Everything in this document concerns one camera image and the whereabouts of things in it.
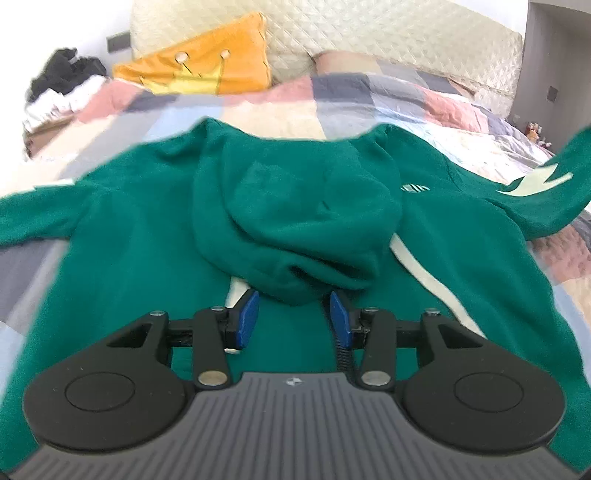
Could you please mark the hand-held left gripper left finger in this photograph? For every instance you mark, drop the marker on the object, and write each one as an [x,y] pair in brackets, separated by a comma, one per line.
[247,319]

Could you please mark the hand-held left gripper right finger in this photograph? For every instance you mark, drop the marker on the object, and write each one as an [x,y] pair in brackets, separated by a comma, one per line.
[340,319]

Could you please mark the green hoodie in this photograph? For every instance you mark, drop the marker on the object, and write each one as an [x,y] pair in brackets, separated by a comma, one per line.
[295,221]

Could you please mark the pile of white clothes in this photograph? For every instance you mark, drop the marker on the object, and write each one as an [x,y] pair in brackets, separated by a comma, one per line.
[51,108]

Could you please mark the pile of black clothes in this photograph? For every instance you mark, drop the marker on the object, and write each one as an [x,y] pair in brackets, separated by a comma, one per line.
[69,69]

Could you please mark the patchwork blanket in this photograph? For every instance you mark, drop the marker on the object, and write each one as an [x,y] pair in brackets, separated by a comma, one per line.
[286,106]

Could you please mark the orange pillow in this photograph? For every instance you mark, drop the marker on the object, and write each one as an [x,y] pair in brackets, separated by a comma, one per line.
[231,60]

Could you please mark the small figurines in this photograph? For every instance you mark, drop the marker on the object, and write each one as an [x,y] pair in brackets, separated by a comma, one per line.
[535,134]

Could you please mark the wooden nightstand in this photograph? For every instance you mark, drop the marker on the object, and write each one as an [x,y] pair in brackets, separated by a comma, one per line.
[41,138]

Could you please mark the cream quilted headboard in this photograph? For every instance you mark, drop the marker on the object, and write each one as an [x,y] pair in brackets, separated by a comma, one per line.
[369,32]

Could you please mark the dark wall socket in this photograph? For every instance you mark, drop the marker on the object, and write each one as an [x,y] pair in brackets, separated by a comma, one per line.
[118,42]

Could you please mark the dark wall switch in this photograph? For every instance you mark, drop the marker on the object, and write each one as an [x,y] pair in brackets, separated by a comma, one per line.
[552,93]

